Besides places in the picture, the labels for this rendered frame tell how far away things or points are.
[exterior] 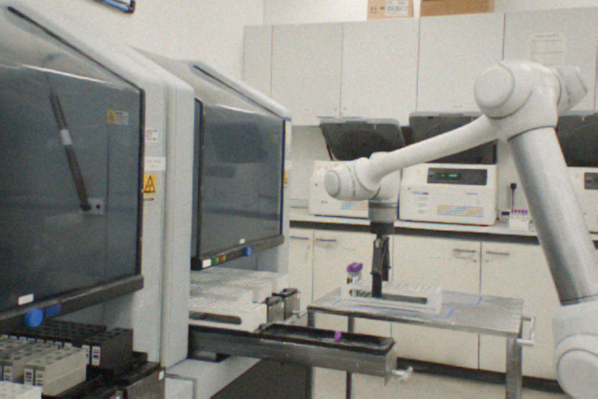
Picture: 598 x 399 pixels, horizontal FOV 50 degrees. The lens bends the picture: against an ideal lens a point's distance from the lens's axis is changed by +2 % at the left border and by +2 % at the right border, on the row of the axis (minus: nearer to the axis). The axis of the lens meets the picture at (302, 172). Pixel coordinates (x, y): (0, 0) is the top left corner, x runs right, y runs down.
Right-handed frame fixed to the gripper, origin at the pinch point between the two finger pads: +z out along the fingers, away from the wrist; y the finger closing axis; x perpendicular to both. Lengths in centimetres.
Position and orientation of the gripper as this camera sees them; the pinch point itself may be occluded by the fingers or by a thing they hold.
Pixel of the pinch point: (380, 286)
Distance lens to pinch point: 200.1
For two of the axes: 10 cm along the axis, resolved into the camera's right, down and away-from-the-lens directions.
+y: 3.2, -0.1, 9.5
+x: -9.5, -0.3, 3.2
